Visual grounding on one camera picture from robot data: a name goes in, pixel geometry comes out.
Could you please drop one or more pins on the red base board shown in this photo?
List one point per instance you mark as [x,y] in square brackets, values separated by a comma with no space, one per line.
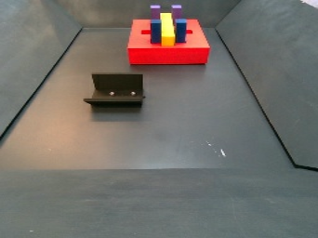
[145,53]

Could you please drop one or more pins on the yellow long bar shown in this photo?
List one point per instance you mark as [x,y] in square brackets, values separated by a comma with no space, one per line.
[168,30]

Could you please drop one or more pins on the black angle bracket fixture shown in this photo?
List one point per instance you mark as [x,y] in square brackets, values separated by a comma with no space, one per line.
[117,89]

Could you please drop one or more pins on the blue post left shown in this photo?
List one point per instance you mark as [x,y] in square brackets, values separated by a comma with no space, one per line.
[156,31]

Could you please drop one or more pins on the blue post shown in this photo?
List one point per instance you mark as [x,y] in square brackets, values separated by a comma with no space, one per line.
[156,31]
[181,30]

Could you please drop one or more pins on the blue post right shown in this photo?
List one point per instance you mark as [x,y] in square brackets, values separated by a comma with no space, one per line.
[181,30]

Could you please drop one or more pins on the purple post left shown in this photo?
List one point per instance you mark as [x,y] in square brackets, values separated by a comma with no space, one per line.
[156,12]

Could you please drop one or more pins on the purple post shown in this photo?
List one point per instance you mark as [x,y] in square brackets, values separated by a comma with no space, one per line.
[156,12]
[177,11]

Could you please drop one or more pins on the purple post right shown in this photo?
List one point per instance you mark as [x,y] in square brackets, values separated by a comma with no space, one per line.
[177,11]

